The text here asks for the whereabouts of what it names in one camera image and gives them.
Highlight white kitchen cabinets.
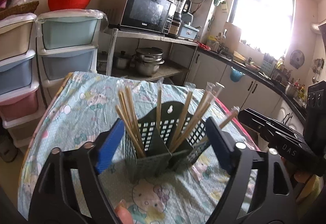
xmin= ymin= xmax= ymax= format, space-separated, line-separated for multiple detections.
xmin=187 ymin=48 xmax=305 ymax=133

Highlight right hand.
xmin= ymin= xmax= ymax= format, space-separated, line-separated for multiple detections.
xmin=281 ymin=157 xmax=317 ymax=188

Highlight left hand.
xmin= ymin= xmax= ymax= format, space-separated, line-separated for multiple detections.
xmin=115 ymin=200 xmax=134 ymax=224

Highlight Hello Kitty tablecloth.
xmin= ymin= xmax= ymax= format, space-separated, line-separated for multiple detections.
xmin=17 ymin=71 xmax=260 ymax=224

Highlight left plastic drawer tower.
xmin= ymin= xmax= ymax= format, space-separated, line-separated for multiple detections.
xmin=1 ymin=13 xmax=44 ymax=148

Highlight plastic drawer tower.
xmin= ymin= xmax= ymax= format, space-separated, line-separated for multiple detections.
xmin=1 ymin=13 xmax=44 ymax=148
xmin=36 ymin=9 xmax=108 ymax=104

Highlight blue hanging bin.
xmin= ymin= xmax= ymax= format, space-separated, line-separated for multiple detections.
xmin=230 ymin=67 xmax=245 ymax=82

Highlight green plastic utensil basket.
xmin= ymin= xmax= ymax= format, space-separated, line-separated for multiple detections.
xmin=124 ymin=102 xmax=210 ymax=183

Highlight metal shelf rack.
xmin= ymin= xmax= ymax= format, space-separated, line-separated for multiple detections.
xmin=97 ymin=28 xmax=198 ymax=81

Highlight window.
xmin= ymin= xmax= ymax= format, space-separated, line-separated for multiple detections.
xmin=230 ymin=0 xmax=294 ymax=58

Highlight right plastic drawer tower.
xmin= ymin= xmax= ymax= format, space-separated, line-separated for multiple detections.
xmin=36 ymin=9 xmax=108 ymax=104

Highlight stacked steel pots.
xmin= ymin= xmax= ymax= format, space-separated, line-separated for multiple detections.
xmin=134 ymin=47 xmax=165 ymax=77

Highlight blue plastic tray box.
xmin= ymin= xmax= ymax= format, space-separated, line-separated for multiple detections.
xmin=177 ymin=23 xmax=199 ymax=41

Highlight black blender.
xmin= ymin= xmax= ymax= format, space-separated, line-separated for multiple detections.
xmin=168 ymin=0 xmax=191 ymax=38

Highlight wicker basket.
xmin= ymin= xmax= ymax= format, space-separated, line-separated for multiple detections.
xmin=0 ymin=1 xmax=39 ymax=20

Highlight black microwave oven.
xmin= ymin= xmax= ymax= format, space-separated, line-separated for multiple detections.
xmin=99 ymin=0 xmax=173 ymax=34

